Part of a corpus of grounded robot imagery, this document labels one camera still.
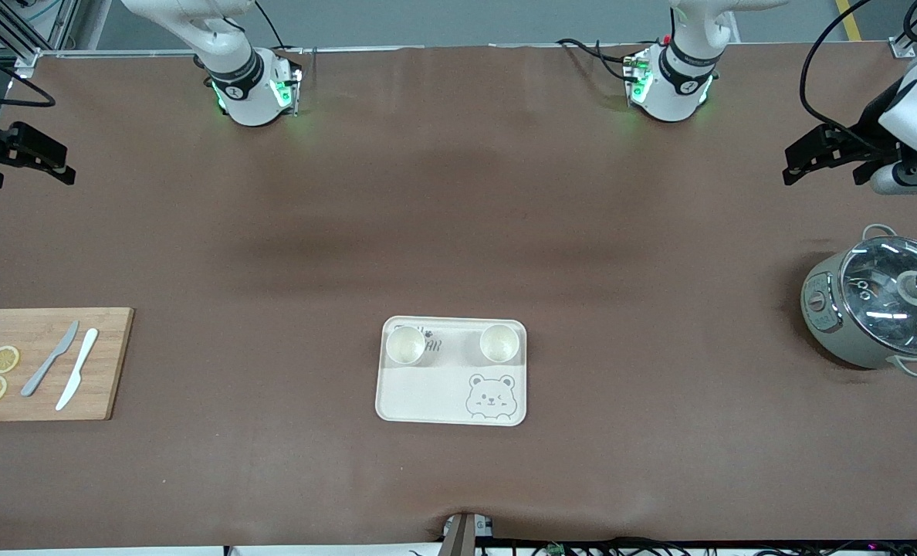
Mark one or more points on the cream bear print tray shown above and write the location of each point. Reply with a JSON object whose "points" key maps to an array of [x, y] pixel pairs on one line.
{"points": [[435, 394]]}

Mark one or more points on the white plastic knife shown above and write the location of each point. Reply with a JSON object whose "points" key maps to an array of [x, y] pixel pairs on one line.
{"points": [[77, 369]]}

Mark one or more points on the white plastic cup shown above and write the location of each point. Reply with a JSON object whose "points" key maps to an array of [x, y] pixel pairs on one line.
{"points": [[499, 344], [406, 345]]}

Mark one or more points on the grey-green electric cooking pot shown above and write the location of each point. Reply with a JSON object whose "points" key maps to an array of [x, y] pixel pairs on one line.
{"points": [[829, 324]]}

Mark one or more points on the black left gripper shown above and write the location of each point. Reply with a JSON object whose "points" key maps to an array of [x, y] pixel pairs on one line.
{"points": [[869, 128]]}

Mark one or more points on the glass pot lid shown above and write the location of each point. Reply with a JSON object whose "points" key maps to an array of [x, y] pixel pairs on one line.
{"points": [[875, 309]]}

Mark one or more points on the grey plastic knife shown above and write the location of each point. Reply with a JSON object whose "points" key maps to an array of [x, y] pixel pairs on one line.
{"points": [[65, 344]]}

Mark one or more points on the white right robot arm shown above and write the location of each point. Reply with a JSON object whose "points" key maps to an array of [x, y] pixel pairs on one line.
{"points": [[242, 85]]}

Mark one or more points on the wooden cutting board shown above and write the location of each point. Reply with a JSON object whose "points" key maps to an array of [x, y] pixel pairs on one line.
{"points": [[103, 386]]}

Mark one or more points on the brown table mat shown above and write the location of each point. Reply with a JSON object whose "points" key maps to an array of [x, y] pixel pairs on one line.
{"points": [[458, 193]]}

